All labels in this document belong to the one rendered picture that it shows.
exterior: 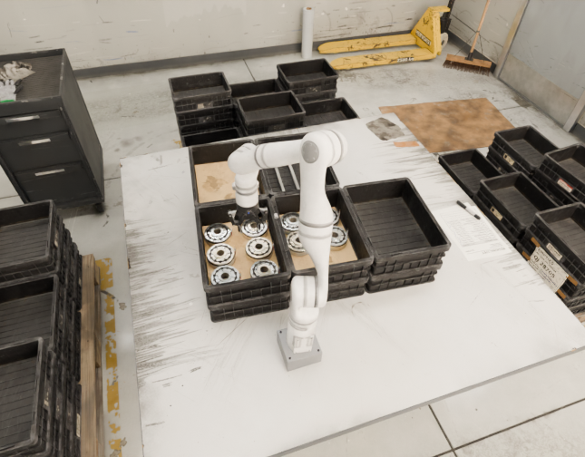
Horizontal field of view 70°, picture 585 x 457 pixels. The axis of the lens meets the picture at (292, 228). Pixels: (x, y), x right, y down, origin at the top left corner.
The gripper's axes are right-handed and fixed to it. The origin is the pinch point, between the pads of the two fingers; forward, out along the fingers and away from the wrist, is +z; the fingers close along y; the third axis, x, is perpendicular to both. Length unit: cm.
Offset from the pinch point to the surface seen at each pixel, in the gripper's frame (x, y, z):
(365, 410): -59, 31, 26
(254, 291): -19.5, -0.5, 11.6
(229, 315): -20.3, -10.0, 23.7
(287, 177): 42.5, 20.3, 14.4
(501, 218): 41, 143, 57
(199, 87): 190, -23, 49
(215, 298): -20.4, -14.0, 11.8
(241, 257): -2.1, -3.7, 13.9
